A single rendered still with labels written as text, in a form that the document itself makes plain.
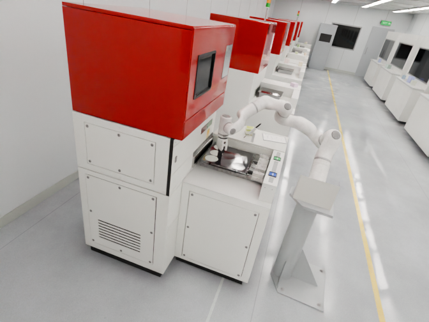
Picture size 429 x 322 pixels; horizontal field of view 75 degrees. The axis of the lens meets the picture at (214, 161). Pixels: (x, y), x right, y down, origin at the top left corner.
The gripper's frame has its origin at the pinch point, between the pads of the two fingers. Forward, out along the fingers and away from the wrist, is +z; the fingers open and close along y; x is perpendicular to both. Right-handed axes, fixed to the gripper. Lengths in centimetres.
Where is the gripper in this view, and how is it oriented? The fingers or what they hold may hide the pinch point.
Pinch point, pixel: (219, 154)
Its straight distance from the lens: 217.9
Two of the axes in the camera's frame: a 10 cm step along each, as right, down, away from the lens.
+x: -9.1, 0.7, -4.0
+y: -3.8, -5.0, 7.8
